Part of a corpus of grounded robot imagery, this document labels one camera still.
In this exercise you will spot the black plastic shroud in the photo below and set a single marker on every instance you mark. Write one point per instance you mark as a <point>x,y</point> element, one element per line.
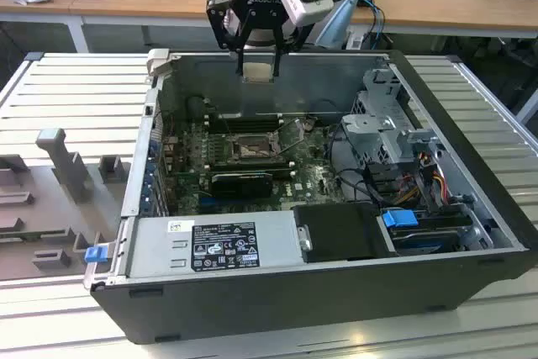
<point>336,233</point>

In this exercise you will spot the grey metal drive cage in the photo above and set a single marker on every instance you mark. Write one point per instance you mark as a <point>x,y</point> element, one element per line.
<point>378,136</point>

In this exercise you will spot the silver square CPU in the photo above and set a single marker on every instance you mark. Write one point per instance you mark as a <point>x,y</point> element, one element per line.
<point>257,72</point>

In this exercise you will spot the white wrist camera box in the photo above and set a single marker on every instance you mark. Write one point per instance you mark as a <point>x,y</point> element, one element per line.
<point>309,3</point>

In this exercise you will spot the grey parts rack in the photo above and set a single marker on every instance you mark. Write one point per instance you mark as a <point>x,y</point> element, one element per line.
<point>46,207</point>

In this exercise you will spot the black RAM slot bank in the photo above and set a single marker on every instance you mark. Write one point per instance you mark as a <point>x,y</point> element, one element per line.
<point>248,123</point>
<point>252,164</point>

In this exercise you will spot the CPU socket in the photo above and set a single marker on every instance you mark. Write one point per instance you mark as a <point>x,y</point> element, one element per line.
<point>252,149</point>

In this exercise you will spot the black open PC case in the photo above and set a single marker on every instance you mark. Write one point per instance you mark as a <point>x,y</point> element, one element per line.
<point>252,304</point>

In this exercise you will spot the green motherboard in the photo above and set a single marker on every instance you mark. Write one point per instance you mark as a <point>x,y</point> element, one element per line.
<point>311,174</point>

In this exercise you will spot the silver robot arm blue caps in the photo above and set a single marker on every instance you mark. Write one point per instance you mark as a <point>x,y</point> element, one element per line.
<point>265,37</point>

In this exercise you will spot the blue case latch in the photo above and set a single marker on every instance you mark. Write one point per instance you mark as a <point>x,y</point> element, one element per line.
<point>96,254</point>

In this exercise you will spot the grey power supply unit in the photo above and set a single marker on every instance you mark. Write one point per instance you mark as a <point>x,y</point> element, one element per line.
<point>155,245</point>

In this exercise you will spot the blue disk carrier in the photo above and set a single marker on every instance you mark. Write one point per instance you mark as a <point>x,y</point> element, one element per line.
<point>399,218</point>

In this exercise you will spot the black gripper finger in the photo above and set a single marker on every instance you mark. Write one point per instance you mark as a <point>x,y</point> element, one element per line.
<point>294,41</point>
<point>218,22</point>

